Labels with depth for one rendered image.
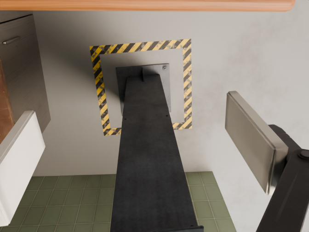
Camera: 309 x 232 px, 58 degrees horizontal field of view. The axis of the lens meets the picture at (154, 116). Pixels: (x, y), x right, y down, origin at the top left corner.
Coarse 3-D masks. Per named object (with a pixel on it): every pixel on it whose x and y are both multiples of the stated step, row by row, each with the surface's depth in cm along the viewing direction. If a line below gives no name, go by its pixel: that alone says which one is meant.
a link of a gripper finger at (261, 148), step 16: (240, 96) 18; (240, 112) 17; (256, 112) 16; (240, 128) 17; (256, 128) 15; (240, 144) 17; (256, 144) 15; (272, 144) 13; (256, 160) 15; (272, 160) 13; (256, 176) 15; (272, 176) 14; (272, 192) 14
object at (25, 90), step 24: (0, 24) 108; (24, 24) 131; (0, 48) 108; (24, 48) 130; (0, 72) 106; (24, 72) 130; (0, 96) 110; (24, 96) 130; (0, 120) 114; (48, 120) 163
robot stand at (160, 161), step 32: (96, 64) 165; (160, 64) 166; (128, 96) 139; (160, 96) 136; (128, 128) 108; (160, 128) 106; (128, 160) 88; (160, 160) 87; (128, 192) 74; (160, 192) 74; (128, 224) 65; (160, 224) 64; (192, 224) 63
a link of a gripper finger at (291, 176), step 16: (288, 160) 12; (304, 160) 12; (288, 176) 12; (304, 176) 11; (288, 192) 11; (304, 192) 11; (272, 208) 10; (288, 208) 10; (304, 208) 10; (272, 224) 10; (288, 224) 9
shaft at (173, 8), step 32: (0, 0) 39; (32, 0) 40; (64, 0) 40; (96, 0) 40; (128, 0) 40; (160, 0) 41; (192, 0) 41; (224, 0) 41; (256, 0) 41; (288, 0) 42
